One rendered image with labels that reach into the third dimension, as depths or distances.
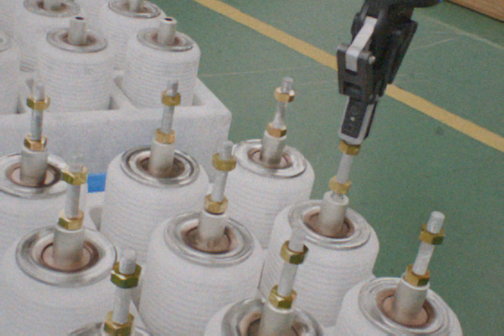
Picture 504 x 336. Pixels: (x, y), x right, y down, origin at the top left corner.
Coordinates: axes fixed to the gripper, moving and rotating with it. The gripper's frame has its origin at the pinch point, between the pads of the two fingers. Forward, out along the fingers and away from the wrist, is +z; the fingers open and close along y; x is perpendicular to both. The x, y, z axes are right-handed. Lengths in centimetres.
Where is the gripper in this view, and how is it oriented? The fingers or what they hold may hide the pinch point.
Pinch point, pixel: (358, 117)
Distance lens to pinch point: 67.1
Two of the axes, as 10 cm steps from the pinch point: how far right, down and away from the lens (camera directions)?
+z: -1.8, 8.8, 4.5
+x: -8.6, -3.6, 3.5
